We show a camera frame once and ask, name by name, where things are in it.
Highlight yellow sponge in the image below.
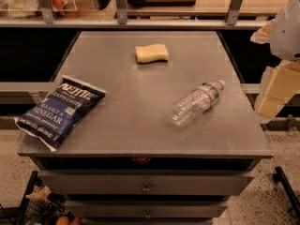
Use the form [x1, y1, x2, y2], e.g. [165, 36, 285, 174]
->
[135, 44, 169, 63]

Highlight blue kettle chip bag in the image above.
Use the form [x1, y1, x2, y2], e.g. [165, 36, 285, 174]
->
[14, 75, 106, 152]

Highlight clear plastic bin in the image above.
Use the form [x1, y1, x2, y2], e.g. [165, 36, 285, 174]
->
[0, 0, 80, 19]

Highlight black wire basket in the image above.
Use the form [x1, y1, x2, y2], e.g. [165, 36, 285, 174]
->
[13, 171, 74, 225]

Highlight grey shelf rail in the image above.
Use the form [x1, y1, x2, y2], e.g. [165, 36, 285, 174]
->
[0, 18, 267, 30]

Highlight grey drawer cabinet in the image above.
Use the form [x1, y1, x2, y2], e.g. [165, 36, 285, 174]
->
[19, 31, 273, 225]

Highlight black metal stand leg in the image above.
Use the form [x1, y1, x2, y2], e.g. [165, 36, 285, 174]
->
[273, 167, 300, 219]

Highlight clear plastic water bottle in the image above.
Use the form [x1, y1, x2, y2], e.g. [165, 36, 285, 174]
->
[168, 80, 225, 127]

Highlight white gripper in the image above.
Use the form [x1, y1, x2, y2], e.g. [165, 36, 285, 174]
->
[250, 0, 300, 123]

